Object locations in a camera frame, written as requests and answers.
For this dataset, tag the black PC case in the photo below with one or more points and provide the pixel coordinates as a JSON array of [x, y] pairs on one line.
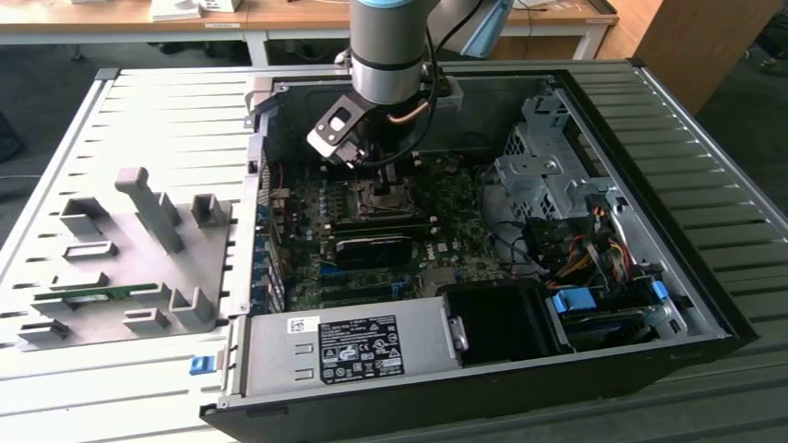
[[431, 410]]

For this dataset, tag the silver metal drive cage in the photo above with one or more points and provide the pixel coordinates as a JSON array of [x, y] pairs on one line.
[[535, 184]]

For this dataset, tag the black expansion slot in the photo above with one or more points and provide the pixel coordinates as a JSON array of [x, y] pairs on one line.
[[357, 291]]

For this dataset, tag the blue plastic latch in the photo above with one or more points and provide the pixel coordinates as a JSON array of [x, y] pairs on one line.
[[659, 291]]

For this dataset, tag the silver power supply unit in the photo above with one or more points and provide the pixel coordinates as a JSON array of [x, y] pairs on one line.
[[277, 341]]

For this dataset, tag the grey plastic parts rack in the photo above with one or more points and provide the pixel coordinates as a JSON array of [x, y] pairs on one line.
[[135, 272]]

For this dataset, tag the black swivel chair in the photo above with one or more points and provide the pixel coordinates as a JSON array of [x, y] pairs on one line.
[[772, 46]]

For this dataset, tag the chipset heatsink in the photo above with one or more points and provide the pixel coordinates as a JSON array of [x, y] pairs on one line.
[[440, 282]]

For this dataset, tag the black hard disk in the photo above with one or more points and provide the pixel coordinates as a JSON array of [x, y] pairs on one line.
[[605, 327]]

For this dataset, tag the blue expansion slot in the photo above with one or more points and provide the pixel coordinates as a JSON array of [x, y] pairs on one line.
[[331, 272]]

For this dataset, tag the wooden desk white frame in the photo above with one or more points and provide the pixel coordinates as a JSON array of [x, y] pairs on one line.
[[92, 20], [295, 18]]

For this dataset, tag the green RAM stick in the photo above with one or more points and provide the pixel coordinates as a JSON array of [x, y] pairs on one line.
[[381, 229], [92, 295]]

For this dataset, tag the wooden cabinet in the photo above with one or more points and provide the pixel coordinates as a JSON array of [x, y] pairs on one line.
[[696, 46]]

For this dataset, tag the blue table clip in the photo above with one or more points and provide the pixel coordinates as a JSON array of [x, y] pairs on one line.
[[201, 364]]

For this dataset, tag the black graphics card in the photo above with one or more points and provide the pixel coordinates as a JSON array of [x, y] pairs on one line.
[[372, 254]]

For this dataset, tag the black fan shroud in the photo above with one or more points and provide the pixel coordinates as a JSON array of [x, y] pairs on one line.
[[492, 323]]

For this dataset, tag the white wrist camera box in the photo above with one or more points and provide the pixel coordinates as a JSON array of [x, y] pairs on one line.
[[335, 127]]

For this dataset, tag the white printed box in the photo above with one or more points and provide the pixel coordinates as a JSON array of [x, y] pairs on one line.
[[221, 4]]

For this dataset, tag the green motherboard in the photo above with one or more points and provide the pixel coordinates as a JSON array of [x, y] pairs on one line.
[[459, 240]]

